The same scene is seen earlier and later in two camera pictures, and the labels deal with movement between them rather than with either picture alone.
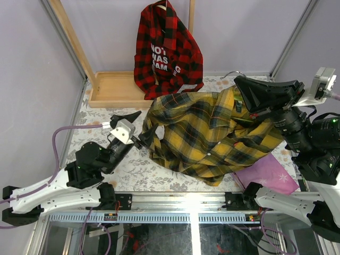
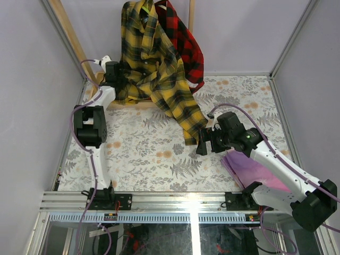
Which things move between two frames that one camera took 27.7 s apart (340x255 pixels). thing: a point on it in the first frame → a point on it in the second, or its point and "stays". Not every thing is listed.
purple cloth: [270, 173] stays
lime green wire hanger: [238, 98] → [145, 9]
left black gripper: [134, 141] → [117, 73]
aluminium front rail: [176, 207] stays
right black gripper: [273, 96] → [207, 135]
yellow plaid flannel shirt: [207, 135] → [151, 69]
